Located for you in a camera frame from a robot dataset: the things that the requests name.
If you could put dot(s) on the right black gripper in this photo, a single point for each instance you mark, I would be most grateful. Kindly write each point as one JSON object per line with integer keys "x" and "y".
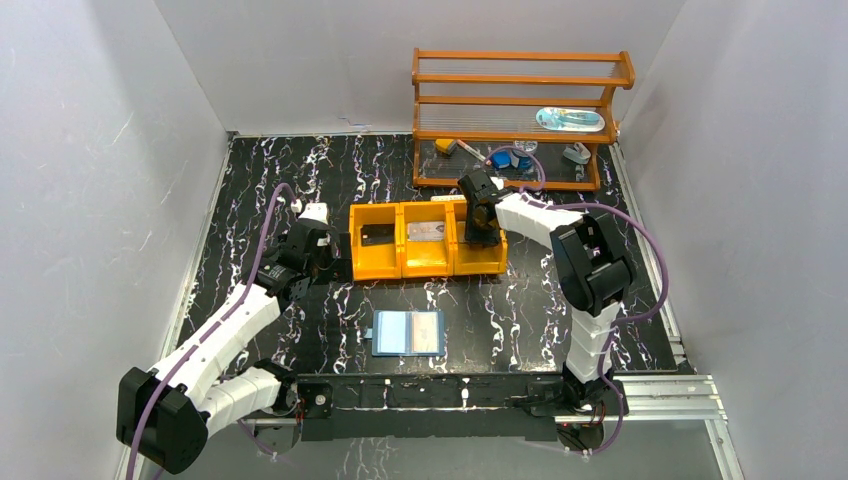
{"x": 474, "y": 236}

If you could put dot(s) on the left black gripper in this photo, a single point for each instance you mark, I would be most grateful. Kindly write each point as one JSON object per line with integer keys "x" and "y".
{"x": 333, "y": 266}

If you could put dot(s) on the yellow three-compartment bin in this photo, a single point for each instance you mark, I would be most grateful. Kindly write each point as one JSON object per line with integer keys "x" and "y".
{"x": 404, "y": 259}

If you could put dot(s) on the blue card holder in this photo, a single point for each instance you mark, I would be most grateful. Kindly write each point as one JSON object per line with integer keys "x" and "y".
{"x": 407, "y": 334}

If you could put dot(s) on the orange wooden shelf rack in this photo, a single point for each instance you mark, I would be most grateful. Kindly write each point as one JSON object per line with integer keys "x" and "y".
{"x": 489, "y": 99}

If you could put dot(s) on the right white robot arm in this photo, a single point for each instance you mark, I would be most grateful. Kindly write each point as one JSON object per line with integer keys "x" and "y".
{"x": 592, "y": 267}

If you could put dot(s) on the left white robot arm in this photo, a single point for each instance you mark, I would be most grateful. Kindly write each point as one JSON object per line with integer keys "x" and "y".
{"x": 168, "y": 412}

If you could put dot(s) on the black credit card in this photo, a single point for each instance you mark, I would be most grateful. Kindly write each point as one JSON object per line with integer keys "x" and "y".
{"x": 377, "y": 234}

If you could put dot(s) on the silver credit card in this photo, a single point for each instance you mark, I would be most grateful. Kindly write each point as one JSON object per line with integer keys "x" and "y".
{"x": 429, "y": 231}

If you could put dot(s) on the white rectangular box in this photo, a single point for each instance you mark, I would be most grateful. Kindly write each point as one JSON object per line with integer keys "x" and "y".
{"x": 447, "y": 198}

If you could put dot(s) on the blue small box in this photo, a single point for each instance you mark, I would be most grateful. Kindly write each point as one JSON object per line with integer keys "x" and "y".
{"x": 501, "y": 160}

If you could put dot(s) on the white marker pen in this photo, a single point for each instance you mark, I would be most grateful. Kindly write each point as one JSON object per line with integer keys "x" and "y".
{"x": 471, "y": 150}

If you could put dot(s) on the yellow sponge block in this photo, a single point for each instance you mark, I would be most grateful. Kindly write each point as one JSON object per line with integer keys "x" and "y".
{"x": 445, "y": 147}

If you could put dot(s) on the grey tape dispenser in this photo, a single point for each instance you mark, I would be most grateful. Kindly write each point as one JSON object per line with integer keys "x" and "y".
{"x": 578, "y": 153}

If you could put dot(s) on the blue blister pack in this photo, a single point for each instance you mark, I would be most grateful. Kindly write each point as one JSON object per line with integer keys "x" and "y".
{"x": 570, "y": 120}

